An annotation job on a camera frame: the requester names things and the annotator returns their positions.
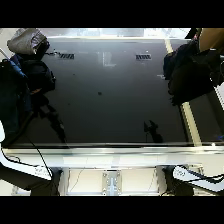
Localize silver frame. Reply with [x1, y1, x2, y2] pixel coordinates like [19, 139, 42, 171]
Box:
[0, 144, 224, 197]

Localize blue jeans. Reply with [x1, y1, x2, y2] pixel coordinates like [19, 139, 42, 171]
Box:
[0, 54, 34, 136]

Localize grey garment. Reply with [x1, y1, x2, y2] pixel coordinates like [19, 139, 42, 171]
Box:
[6, 28, 50, 57]

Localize black cable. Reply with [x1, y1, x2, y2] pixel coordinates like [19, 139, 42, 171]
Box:
[24, 132, 54, 178]

